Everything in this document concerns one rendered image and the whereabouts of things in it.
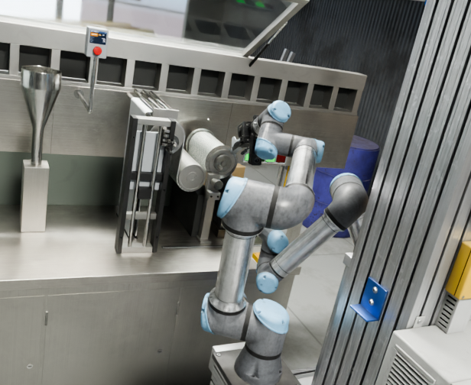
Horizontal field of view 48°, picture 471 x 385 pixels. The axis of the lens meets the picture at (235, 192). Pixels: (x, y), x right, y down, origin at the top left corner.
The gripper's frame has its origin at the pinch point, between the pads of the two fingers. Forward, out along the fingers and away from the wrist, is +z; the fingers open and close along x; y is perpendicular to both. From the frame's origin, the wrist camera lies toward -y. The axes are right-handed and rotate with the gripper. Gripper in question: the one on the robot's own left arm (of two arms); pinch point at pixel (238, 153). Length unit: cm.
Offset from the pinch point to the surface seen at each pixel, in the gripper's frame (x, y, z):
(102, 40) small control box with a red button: 52, 37, -7
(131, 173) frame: 38.7, -5.4, 12.0
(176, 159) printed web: 16.3, 6.2, 24.0
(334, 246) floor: -200, 7, 216
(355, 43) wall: -268, 224, 210
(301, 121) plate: -57, 35, 36
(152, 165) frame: 30.8, -1.9, 11.3
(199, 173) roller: 6.8, 0.1, 22.9
